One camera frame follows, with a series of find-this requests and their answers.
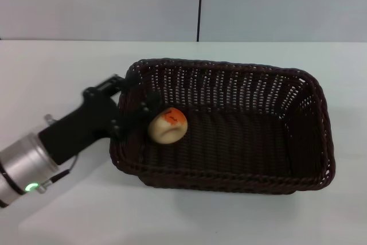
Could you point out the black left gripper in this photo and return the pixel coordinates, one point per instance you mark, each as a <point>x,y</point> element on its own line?
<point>86,124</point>

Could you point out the round bun with orange top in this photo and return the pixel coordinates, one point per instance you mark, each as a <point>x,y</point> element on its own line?
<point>167,127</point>

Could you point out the dark brown woven basket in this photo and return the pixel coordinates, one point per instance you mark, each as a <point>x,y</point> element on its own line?
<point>243,141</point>

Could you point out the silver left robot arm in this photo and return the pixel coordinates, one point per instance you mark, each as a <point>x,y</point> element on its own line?
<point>23,164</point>

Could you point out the black vertical wall strip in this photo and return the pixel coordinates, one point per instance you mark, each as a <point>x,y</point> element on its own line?
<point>199,4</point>

